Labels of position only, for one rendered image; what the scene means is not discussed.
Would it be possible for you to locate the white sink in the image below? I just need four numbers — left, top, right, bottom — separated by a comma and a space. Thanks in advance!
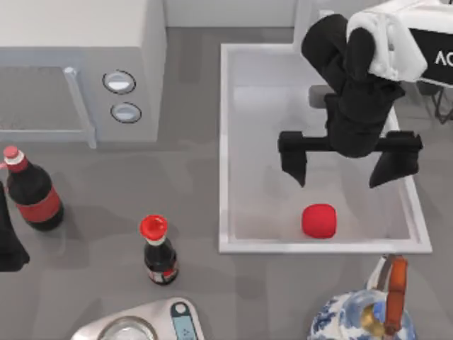
218, 42, 434, 256

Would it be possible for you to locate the pale grey rounded box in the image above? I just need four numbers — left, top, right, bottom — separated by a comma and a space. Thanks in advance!
308, 84, 338, 108

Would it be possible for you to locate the red rounded block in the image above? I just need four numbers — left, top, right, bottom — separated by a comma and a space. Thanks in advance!
301, 203, 338, 239

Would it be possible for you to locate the blue and white teapot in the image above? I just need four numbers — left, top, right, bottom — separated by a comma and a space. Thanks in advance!
310, 254, 419, 340

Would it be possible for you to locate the small dark sauce bottle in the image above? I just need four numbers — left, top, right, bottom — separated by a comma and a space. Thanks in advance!
139, 214, 180, 288

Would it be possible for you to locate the small microwave knob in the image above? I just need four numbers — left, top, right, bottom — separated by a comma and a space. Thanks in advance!
110, 102, 143, 125

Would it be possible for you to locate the large microwave knob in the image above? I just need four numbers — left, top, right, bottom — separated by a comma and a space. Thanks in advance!
102, 69, 137, 96

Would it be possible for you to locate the grey kitchen scale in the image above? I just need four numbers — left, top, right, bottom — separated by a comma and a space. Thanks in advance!
68, 296, 207, 340

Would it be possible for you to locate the pale microwave oven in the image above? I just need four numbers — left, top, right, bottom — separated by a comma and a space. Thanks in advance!
0, 0, 168, 149

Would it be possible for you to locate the dark cola bottle red label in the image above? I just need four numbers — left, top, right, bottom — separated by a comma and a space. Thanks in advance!
2, 145, 66, 232

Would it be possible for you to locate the microwave oven door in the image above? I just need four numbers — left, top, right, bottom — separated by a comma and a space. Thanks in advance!
0, 66, 97, 149

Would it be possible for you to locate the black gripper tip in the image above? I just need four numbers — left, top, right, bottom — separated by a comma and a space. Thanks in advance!
0, 180, 31, 273

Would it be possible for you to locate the black wire frame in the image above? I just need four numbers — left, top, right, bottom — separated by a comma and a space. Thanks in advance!
417, 79, 453, 125

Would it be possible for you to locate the microwave door handle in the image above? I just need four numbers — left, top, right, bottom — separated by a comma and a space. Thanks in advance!
62, 67, 98, 149

